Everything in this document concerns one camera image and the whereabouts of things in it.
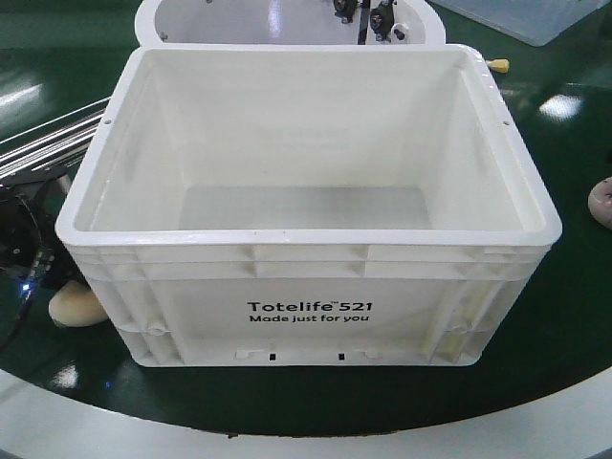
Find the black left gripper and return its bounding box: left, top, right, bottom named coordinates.
left=1, top=165, right=86, bottom=290

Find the cream bread roll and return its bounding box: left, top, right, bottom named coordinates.
left=48, top=280, right=108, bottom=327

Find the white plastic Totelife tote box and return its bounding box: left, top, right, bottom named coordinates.
left=55, top=44, right=561, bottom=367

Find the white round machine housing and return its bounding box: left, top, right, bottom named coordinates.
left=134, top=0, right=447, bottom=47

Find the black mechanism in housing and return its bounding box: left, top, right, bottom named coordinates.
left=332, top=0, right=407, bottom=45

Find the small yellow wooden peg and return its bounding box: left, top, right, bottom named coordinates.
left=486, top=58, right=510, bottom=74

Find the clear plastic bin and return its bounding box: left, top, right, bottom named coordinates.
left=434, top=0, right=610, bottom=47

